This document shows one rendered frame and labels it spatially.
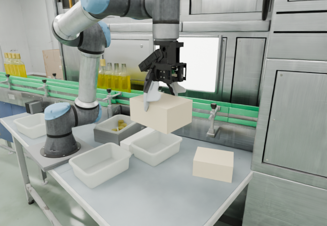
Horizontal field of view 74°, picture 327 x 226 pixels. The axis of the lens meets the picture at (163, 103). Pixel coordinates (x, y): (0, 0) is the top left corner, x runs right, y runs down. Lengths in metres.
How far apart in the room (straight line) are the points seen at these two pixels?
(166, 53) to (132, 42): 0.93
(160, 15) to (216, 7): 0.77
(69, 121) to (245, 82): 0.96
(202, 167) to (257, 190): 0.29
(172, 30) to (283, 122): 0.59
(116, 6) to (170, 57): 0.19
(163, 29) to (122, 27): 1.00
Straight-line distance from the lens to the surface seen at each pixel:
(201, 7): 1.38
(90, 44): 1.00
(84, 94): 1.12
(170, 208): 0.84
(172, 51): 0.60
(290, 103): 0.96
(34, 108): 1.87
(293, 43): 0.91
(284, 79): 0.94
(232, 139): 1.21
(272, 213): 1.19
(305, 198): 1.13
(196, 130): 1.24
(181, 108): 0.64
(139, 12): 0.68
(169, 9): 0.61
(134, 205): 0.86
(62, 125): 1.14
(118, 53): 1.62
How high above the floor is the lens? 1.33
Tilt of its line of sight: 18 degrees down
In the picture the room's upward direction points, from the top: straight up
